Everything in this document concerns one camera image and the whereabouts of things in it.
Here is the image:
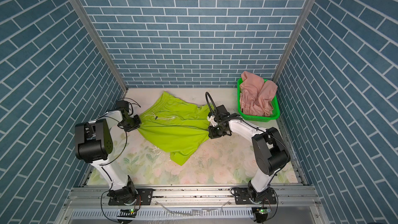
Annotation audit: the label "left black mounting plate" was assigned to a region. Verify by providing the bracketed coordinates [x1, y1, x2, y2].
[108, 188, 154, 206]

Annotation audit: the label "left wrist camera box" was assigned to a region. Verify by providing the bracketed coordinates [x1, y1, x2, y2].
[115, 100, 130, 114]

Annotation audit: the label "aluminium corner post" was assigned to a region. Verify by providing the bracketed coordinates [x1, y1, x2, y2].
[68, 0, 128, 93]
[272, 0, 315, 83]

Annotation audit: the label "green plastic basket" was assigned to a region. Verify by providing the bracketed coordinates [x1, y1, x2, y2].
[237, 78, 280, 122]

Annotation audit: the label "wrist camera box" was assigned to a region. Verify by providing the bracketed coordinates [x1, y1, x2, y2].
[115, 100, 130, 114]
[207, 115, 218, 127]

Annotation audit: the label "black mounting plate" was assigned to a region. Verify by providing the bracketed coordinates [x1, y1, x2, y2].
[230, 187, 277, 205]
[108, 188, 154, 206]

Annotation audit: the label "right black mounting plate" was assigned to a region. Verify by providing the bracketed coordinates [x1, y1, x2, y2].
[230, 187, 277, 205]

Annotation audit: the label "pink shorts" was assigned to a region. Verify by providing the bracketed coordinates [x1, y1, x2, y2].
[239, 71, 278, 117]

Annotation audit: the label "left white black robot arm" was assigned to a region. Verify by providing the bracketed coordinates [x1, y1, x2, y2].
[75, 110, 141, 205]

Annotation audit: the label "right aluminium corner post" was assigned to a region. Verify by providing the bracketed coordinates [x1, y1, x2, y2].
[272, 0, 315, 83]

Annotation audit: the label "left aluminium corner post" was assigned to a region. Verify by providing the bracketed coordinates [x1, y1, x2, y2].
[68, 0, 128, 93]

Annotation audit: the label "lime green shorts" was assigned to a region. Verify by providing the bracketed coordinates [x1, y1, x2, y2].
[138, 92, 210, 166]

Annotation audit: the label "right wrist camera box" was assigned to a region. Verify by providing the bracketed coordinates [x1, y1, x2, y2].
[207, 115, 218, 127]

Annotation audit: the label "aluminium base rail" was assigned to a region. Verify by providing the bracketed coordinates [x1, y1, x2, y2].
[64, 184, 321, 208]

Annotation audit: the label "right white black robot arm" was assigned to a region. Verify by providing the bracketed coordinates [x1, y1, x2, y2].
[207, 113, 290, 203]

